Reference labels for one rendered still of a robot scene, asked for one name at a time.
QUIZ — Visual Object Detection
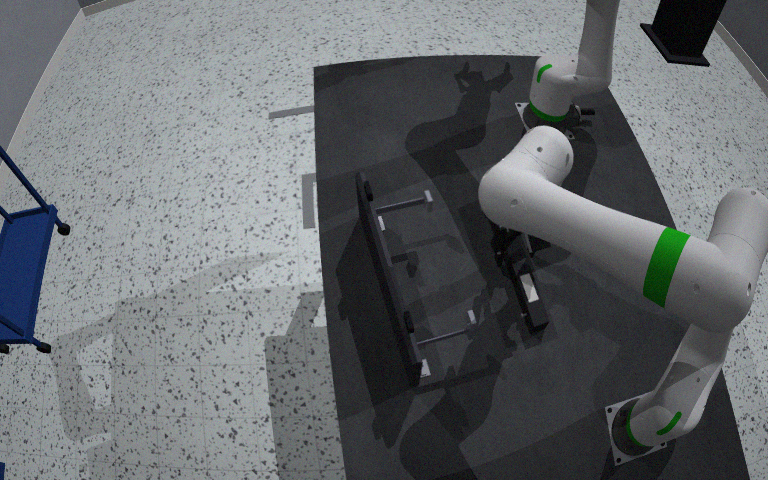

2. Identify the black rectangular panel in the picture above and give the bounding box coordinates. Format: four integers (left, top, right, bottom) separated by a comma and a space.
355, 171, 423, 387

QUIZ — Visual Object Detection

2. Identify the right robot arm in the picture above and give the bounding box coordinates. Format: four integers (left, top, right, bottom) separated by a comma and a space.
523, 0, 620, 134

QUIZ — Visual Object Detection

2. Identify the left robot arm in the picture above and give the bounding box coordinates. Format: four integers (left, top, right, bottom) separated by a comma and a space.
478, 126, 768, 456

